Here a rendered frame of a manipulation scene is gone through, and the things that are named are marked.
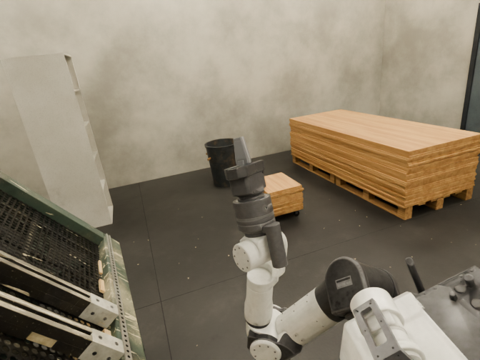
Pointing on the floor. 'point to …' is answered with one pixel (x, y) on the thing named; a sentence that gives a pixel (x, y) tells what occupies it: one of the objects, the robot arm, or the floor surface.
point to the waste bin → (221, 159)
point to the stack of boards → (387, 158)
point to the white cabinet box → (61, 134)
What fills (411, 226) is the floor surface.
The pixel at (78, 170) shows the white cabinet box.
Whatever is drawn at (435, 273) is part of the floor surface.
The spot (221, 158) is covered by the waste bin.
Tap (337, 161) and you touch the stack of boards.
